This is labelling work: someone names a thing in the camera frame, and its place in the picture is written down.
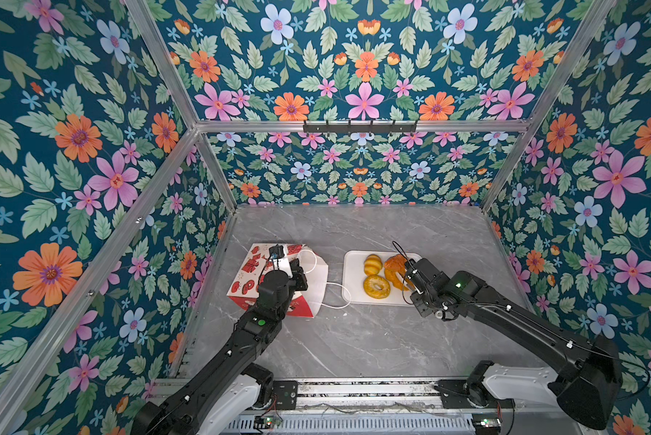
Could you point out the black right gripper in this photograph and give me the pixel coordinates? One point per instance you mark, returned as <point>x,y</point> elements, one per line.
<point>414,298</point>

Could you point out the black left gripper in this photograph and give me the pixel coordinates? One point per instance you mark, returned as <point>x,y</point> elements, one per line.
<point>296,275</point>

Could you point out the red white paper bag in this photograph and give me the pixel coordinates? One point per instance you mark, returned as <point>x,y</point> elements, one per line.
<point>244,289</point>

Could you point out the orange brown croissant bread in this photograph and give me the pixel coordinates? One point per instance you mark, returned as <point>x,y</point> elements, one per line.
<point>395,273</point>

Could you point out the small yellow donut bread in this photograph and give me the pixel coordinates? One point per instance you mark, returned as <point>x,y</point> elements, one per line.
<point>377,287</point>

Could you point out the striped yellow bread roll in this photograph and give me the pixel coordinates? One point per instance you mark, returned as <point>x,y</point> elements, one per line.
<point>372,265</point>

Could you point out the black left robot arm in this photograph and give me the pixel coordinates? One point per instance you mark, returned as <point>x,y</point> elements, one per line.
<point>185,410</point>

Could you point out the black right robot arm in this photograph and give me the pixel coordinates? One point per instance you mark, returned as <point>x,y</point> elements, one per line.
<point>580,376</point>

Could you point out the white plastic tray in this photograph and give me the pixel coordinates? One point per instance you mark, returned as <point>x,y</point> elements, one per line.
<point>353,277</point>

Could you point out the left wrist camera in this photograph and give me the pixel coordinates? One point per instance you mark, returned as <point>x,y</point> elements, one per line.
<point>279,259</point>

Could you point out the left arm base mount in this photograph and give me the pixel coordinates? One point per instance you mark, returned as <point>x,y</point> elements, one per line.
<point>281,395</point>

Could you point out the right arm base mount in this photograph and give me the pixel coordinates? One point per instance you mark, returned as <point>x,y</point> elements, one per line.
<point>458,394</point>

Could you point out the black hook rail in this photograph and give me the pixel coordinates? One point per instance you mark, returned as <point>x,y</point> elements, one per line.
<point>347,127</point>

